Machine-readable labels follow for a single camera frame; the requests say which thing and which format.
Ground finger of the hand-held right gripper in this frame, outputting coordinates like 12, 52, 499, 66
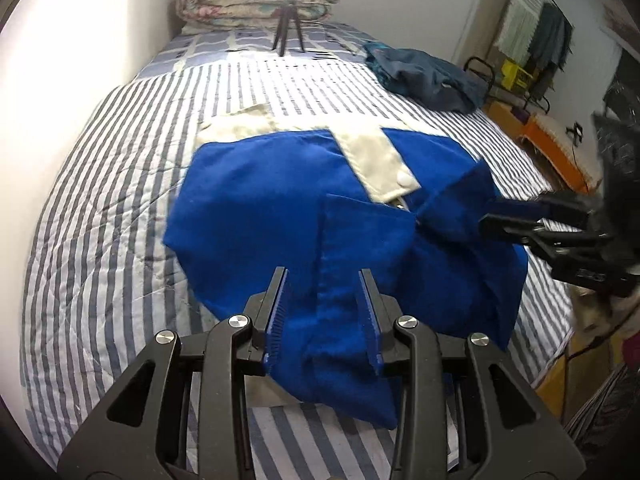
477, 215, 616, 266
492, 192, 591, 223

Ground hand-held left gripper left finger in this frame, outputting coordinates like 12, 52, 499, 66
57, 266, 290, 480

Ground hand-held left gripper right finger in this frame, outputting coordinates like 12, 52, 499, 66
357, 269, 586, 480

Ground beige and blue work jacket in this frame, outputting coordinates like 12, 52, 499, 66
164, 102, 531, 431

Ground black clothes rack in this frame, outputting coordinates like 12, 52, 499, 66
462, 0, 576, 113

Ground dark blue clothes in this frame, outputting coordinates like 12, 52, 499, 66
362, 42, 488, 113

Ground dark hanging clothes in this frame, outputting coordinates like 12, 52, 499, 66
527, 2, 573, 73

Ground orange covered bench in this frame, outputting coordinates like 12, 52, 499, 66
487, 102, 603, 193

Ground yellow box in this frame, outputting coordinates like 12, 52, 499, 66
501, 59, 536, 91

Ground green white striped towel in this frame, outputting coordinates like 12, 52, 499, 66
500, 0, 546, 61

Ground blue striped blanket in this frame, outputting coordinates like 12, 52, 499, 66
20, 50, 576, 480

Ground blue checked bed sheet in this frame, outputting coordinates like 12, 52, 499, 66
135, 22, 381, 81

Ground black tripod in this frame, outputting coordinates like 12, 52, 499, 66
272, 0, 306, 56

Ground folded floral quilt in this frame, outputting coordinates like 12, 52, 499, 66
177, 0, 341, 36

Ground black floor cable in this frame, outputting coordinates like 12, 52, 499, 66
565, 330, 626, 361

